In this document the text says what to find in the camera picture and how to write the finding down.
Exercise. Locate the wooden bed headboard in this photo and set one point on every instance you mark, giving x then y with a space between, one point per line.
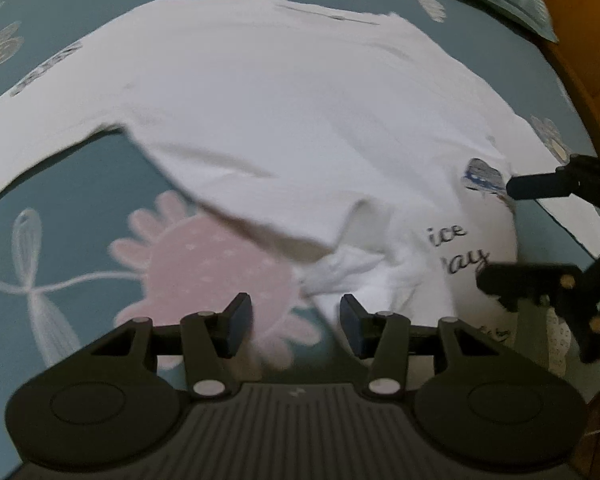
590 35

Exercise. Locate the white printed t-shirt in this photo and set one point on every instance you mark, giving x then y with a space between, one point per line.
280 110

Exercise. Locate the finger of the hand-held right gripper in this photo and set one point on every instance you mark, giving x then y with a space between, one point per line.
535 186
520 280

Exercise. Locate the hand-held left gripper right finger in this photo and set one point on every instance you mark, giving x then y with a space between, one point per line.
355 325

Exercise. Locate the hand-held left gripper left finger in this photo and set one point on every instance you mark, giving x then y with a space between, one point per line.
237 322

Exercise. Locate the teal floral bed sheet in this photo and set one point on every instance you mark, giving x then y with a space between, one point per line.
55 260

